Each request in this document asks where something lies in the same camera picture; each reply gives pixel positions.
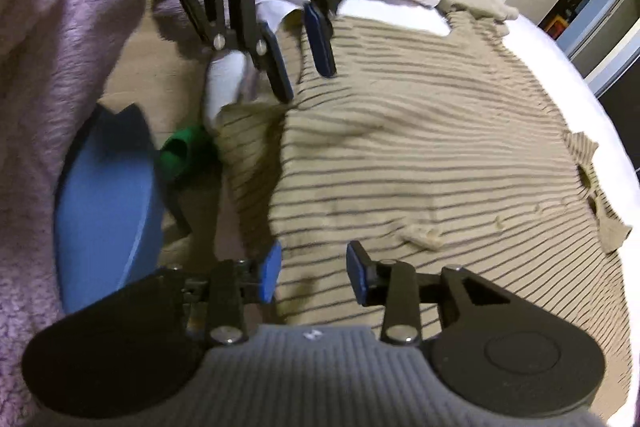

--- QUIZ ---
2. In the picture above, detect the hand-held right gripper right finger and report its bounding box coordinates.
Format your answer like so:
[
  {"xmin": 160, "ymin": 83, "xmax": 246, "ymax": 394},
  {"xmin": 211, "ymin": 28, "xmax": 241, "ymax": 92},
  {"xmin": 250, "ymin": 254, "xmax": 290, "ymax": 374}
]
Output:
[{"xmin": 346, "ymin": 240, "xmax": 523, "ymax": 348}]

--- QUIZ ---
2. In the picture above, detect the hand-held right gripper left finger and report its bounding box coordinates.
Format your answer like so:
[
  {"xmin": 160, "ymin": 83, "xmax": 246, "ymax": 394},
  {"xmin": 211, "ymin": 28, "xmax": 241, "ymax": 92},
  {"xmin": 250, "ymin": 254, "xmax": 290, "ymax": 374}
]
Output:
[{"xmin": 162, "ymin": 241, "xmax": 284, "ymax": 348}]

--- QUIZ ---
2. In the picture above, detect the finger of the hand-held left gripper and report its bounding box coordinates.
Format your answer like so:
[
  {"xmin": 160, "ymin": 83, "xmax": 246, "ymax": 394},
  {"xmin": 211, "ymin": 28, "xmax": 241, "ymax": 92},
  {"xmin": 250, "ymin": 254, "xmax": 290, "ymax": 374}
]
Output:
[
  {"xmin": 289, "ymin": 0, "xmax": 355, "ymax": 78},
  {"xmin": 167, "ymin": 0, "xmax": 296, "ymax": 104}
]

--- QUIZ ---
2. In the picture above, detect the olive striped shirt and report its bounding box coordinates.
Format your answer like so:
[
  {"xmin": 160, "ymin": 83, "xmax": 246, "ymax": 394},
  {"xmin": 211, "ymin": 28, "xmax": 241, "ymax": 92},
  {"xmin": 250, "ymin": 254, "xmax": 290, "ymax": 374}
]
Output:
[{"xmin": 215, "ymin": 9, "xmax": 633, "ymax": 408}]

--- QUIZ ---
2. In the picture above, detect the green plastic object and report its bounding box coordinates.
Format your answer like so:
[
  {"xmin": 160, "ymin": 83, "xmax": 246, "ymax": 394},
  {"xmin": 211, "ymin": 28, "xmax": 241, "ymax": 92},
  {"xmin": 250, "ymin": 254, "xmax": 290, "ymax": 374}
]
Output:
[{"xmin": 159, "ymin": 126, "xmax": 221, "ymax": 188}]

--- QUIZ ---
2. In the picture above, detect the blue rounded object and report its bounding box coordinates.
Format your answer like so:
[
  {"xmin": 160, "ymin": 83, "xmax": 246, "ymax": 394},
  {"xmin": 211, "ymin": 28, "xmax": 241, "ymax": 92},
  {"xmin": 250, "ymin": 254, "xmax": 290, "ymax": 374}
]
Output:
[{"xmin": 54, "ymin": 103, "xmax": 163, "ymax": 315}]

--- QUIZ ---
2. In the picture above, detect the purple fleece garment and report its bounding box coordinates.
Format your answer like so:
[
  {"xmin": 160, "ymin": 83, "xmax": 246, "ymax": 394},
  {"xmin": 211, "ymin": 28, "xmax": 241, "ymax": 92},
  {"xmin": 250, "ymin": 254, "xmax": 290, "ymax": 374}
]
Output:
[{"xmin": 0, "ymin": 0, "xmax": 216, "ymax": 413}]

